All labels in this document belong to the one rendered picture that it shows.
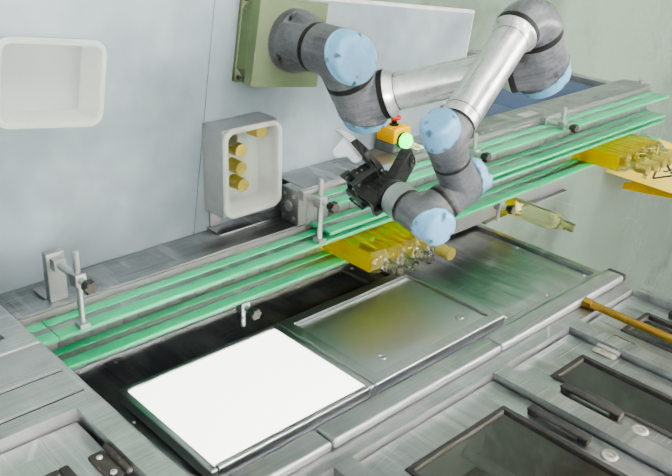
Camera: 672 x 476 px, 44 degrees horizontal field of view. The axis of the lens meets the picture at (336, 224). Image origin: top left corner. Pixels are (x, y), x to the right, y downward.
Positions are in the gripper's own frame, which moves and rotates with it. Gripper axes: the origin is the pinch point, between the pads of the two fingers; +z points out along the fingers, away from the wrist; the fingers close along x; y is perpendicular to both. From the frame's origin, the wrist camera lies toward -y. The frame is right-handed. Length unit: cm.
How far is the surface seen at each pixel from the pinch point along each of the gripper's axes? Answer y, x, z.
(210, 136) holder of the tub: 19.7, -4.9, 28.1
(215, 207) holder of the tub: 27.1, 10.9, 25.0
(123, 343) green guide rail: 62, 10, 2
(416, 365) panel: 13, 41, -26
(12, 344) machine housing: 75, -28, -27
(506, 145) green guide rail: -61, 53, 27
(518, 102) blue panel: -95, 74, 61
